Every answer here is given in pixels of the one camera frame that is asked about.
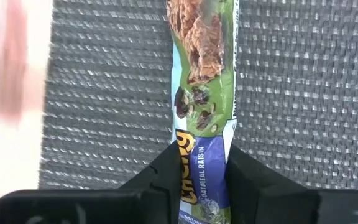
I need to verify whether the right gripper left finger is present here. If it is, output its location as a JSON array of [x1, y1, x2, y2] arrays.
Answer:
[[0, 141, 183, 224]]

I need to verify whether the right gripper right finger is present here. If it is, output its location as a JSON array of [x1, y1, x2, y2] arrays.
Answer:
[[225, 144, 358, 224]]

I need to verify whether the oatmeal raisin granola bar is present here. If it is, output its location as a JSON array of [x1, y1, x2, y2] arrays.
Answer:
[[166, 0, 241, 224]]

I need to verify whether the dark grey woven placemat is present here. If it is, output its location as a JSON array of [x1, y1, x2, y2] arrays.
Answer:
[[39, 0, 358, 191]]

